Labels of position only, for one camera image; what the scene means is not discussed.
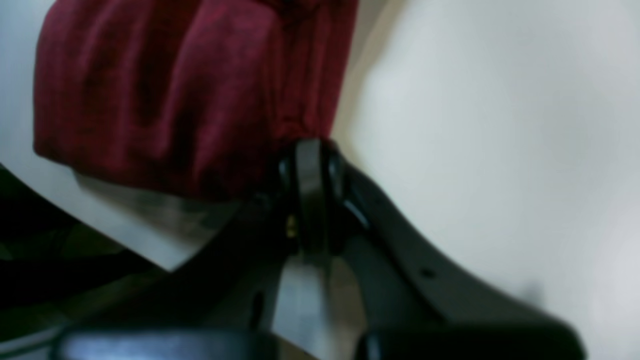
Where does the dark red t-shirt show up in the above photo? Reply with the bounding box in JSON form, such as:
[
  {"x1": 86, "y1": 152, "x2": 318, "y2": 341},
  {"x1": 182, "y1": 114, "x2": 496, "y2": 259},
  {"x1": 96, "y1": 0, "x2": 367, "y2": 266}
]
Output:
[{"x1": 33, "y1": 0, "x2": 359, "y2": 201}]

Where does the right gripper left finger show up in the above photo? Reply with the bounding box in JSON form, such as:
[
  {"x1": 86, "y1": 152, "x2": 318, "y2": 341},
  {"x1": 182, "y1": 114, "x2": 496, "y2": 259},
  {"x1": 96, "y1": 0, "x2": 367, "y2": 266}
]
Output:
[{"x1": 50, "y1": 139, "x2": 314, "y2": 360}]

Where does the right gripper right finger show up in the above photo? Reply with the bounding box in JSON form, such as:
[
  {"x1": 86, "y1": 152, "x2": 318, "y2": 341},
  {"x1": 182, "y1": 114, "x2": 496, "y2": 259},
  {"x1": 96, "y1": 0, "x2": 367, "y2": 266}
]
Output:
[{"x1": 314, "y1": 140, "x2": 586, "y2": 360}]

